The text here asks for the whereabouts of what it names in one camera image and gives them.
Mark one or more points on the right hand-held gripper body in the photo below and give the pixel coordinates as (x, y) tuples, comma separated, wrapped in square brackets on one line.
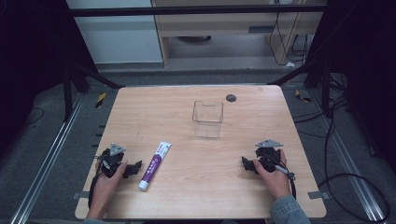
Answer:
[(268, 157)]

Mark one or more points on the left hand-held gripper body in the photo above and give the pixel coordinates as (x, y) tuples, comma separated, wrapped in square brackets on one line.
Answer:
[(112, 158)]

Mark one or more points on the white and purple toothpaste tube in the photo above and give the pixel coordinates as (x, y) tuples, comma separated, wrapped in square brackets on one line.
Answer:
[(154, 166)]

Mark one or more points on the clear plastic square container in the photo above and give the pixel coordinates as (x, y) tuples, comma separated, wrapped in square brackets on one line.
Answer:
[(208, 119)]

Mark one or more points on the person's right hand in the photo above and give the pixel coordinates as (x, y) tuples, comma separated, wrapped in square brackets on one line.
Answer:
[(274, 182)]

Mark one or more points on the person's left hand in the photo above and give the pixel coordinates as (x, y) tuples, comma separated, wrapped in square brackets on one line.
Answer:
[(106, 186)]

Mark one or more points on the yellow and black tape strip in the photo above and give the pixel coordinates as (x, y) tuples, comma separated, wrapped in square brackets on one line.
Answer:
[(302, 96), (100, 100)]

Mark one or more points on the dark round table grommet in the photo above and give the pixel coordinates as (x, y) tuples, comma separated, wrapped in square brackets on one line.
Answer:
[(231, 98)]

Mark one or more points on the white cabinet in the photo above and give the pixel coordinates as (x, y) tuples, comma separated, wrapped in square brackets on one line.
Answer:
[(121, 37)]

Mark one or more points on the light wooden desk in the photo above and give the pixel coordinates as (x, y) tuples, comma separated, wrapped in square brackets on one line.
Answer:
[(218, 29)]

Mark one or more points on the grey metal table bracket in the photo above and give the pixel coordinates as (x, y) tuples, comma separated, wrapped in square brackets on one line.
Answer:
[(80, 195), (318, 195)]

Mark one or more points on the aluminium floor rail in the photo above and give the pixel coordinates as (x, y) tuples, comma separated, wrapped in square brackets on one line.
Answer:
[(46, 161), (351, 161)]

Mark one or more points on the black frame stand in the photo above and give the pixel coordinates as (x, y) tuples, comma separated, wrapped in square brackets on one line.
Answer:
[(70, 90), (320, 77)]

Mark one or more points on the black horizontal frame bar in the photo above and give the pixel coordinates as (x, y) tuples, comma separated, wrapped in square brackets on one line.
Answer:
[(193, 10)]

